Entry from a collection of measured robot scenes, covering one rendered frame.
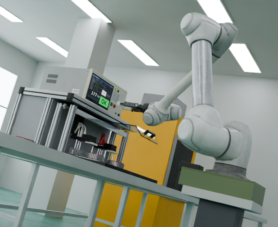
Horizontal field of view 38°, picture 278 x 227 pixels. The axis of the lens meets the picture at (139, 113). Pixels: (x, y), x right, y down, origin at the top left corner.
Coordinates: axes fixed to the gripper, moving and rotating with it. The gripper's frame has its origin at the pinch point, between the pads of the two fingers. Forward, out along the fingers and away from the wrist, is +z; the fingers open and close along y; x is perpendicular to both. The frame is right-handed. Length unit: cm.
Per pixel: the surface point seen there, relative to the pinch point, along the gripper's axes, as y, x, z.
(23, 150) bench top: -103, -47, -29
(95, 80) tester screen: -23.4, 7.9, 9.4
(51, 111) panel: -39.8, -18.5, 21.6
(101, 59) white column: 307, 149, 271
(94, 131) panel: 6.0, -19.2, 21.5
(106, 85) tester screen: -10.8, 9.2, 9.4
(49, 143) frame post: -41, -37, 15
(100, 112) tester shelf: -13.0, -9.5, 6.6
